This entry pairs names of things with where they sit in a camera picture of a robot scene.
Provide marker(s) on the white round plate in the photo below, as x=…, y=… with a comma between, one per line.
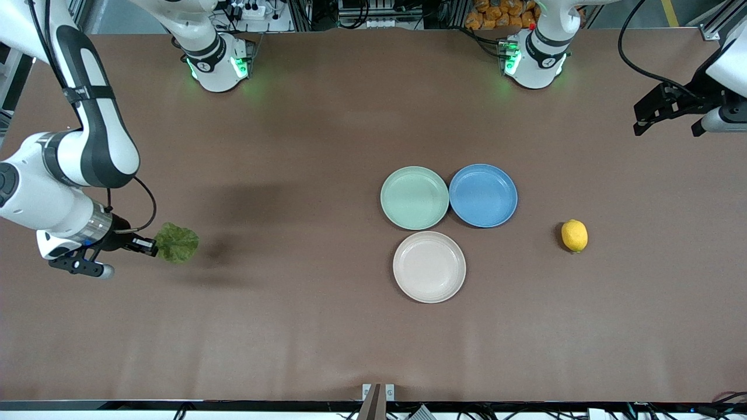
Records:
x=429, y=267

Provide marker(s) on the blue round plate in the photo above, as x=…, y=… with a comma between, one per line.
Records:
x=483, y=195

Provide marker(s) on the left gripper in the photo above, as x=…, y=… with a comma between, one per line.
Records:
x=698, y=93

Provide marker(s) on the yellow lemon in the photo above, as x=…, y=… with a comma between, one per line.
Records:
x=575, y=236

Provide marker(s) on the aluminium frame profile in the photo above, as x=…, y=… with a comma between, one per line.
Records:
x=81, y=9
x=721, y=20

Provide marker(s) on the green lettuce leaf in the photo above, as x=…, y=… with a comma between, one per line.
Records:
x=178, y=242

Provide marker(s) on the mint green round plate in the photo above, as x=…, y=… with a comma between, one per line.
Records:
x=414, y=198

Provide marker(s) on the aluminium post with bracket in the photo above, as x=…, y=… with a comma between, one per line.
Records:
x=373, y=405

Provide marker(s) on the white power strip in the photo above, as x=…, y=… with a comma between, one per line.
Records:
x=268, y=14

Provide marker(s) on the bag of oranges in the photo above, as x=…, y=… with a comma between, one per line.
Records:
x=496, y=14

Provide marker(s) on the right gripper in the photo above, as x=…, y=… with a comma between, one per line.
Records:
x=119, y=225

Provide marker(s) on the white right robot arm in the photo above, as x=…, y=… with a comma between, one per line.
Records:
x=35, y=198

